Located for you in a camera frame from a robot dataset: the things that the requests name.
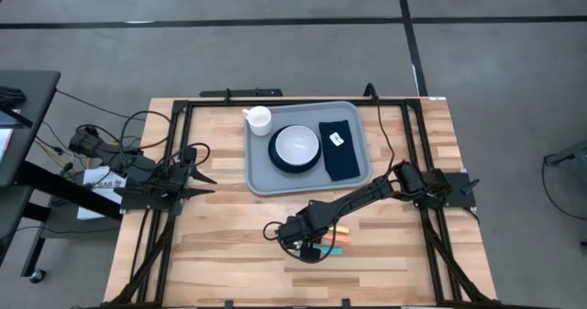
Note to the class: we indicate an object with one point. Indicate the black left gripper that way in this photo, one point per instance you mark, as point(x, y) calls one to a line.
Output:
point(174, 180)

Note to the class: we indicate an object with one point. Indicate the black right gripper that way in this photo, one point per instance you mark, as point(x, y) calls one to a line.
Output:
point(300, 231)

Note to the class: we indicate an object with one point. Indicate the dark teal plate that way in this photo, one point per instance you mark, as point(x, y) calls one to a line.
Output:
point(293, 168)

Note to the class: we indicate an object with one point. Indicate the navy cloth napkin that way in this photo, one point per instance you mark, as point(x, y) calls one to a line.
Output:
point(344, 162)

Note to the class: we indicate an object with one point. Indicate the white ceramic bowl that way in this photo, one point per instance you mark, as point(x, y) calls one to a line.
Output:
point(297, 145)

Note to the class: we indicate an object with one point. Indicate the white ceramic mug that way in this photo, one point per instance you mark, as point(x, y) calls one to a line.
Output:
point(260, 120)

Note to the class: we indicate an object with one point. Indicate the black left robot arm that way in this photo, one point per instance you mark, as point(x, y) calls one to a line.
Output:
point(133, 164)

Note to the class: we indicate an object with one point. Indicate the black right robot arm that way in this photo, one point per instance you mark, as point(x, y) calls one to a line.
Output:
point(362, 194)

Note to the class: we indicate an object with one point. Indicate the grey plastic tray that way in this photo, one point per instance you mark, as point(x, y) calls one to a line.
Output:
point(302, 185)

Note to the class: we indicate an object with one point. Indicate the black power bar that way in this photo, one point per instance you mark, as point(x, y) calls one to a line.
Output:
point(243, 92)

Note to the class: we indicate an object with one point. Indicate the white paper sheet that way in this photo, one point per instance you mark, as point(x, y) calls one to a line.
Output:
point(96, 208)

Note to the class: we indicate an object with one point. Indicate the black desk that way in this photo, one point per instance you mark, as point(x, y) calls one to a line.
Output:
point(27, 116)

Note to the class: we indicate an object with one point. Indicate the black caster wheel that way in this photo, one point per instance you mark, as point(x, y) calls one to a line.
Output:
point(37, 276)

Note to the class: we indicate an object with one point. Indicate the black item on desk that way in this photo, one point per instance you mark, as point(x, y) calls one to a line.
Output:
point(11, 97)

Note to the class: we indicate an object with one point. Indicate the grey stand leg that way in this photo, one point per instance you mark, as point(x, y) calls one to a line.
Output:
point(573, 153)

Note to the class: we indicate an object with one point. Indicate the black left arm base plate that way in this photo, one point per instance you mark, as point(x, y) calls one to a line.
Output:
point(137, 202)

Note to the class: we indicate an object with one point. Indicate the black aluminium table frame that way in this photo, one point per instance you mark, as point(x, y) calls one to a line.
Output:
point(206, 102)

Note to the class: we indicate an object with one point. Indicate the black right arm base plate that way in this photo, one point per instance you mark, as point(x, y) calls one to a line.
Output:
point(458, 199)

